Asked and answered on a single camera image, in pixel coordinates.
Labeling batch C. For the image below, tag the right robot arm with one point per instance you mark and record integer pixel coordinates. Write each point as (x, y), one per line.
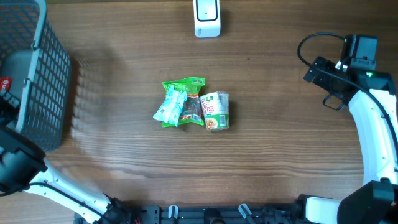
(370, 96)

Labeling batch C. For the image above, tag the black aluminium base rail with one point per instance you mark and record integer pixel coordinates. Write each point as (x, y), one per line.
(268, 214)

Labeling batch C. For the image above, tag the instant noodle cup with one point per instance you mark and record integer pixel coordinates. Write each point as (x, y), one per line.
(215, 108)

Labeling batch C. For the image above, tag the grey plastic mesh basket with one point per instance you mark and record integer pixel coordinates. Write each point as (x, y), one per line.
(33, 56)

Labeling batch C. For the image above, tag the green snack bag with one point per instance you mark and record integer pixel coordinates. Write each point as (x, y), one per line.
(191, 111)

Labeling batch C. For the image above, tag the white barcode scanner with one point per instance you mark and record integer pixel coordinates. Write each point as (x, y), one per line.
(207, 18)

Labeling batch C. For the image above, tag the red snack packet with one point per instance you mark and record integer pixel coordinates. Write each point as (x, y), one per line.
(5, 83)

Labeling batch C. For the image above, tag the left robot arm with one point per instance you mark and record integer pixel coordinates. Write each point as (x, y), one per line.
(24, 168)

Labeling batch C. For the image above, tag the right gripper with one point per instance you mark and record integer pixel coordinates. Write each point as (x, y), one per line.
(319, 79)

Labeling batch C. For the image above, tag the pale green wipes packet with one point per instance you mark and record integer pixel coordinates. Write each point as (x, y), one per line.
(170, 110)

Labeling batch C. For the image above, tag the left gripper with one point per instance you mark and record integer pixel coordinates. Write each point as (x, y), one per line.
(10, 110)

